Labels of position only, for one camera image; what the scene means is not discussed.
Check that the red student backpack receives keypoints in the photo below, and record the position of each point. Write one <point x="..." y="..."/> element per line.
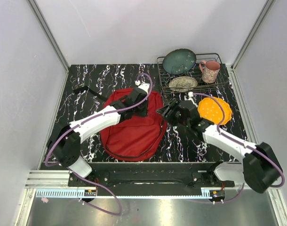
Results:
<point x="138" y="138"/>

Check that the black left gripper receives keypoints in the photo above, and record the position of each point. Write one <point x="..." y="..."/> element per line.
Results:
<point x="145" y="112"/>

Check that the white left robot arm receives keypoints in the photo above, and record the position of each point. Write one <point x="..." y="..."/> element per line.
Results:
<point x="65" y="143"/>

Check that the pink patterned mug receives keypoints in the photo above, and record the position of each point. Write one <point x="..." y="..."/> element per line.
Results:
<point x="210" y="70"/>

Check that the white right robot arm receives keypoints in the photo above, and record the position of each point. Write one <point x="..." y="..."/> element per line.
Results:
<point x="257" y="165"/>

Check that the speckled cream plate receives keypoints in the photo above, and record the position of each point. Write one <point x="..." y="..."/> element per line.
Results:
<point x="182" y="84"/>

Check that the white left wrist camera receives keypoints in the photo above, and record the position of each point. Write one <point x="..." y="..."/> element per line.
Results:
<point x="143" y="86"/>

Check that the yellow polka dot plate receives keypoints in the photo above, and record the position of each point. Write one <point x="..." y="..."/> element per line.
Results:
<point x="210" y="110"/>

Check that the teal glazed plate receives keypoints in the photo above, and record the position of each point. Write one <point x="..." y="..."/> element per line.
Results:
<point x="179" y="61"/>

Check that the grey wire dish rack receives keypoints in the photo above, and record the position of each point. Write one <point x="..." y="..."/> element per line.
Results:
<point x="221" y="80"/>

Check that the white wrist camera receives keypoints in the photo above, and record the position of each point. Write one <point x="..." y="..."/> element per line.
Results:
<point x="190" y="96"/>
<point x="143" y="86"/>

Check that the aluminium frame rail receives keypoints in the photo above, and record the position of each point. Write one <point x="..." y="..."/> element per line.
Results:
<point x="47" y="31"/>

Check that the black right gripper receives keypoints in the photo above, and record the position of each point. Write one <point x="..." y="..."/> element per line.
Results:
<point x="174" y="105"/>

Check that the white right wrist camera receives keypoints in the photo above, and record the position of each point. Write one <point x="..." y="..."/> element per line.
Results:
<point x="190" y="96"/>

